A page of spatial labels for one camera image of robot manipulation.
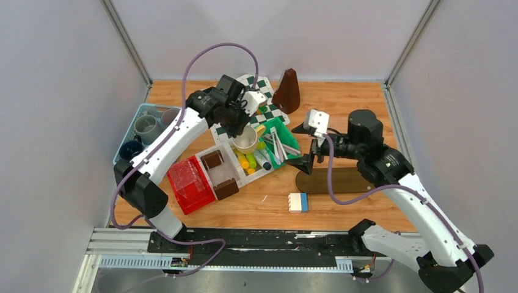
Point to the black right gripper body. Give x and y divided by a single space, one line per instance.
341 146

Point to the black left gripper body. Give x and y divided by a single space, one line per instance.
236 118

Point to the cream mug yellow handle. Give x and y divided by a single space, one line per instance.
247 142

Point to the purple mug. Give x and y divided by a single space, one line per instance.
169 116

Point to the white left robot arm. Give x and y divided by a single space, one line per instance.
138 179

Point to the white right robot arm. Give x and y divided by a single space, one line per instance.
444 257

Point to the dark wooden oval tray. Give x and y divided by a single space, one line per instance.
345 180

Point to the white toothpaste tube black cap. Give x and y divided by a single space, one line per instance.
262 161

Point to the white toothbrush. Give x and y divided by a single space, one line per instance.
272 129

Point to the green toothpaste tube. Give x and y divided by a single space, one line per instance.
251 160

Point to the yellow toothpaste tube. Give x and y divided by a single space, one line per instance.
241 159

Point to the green plastic bin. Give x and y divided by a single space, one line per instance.
290 144

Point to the white blue toy brick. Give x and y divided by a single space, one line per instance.
297 202

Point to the green toy block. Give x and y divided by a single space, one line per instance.
262 109

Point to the green white chessboard mat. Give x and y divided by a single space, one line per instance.
265 113

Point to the brown wooden block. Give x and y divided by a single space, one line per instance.
226 189
212 159

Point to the brown wooden metronome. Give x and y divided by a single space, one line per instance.
287 96

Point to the white plastic bin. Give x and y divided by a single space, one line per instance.
223 172

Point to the light blue perforated basket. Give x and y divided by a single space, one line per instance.
155 110

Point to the grey mug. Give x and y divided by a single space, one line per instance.
147 128

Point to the red plastic bin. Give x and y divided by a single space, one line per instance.
191 204

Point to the dark blue mug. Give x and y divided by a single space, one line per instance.
130 150

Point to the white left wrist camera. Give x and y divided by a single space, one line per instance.
252 100

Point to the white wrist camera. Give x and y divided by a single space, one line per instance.
252 100
316 123

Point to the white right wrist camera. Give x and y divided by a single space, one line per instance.
316 123

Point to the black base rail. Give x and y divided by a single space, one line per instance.
260 248

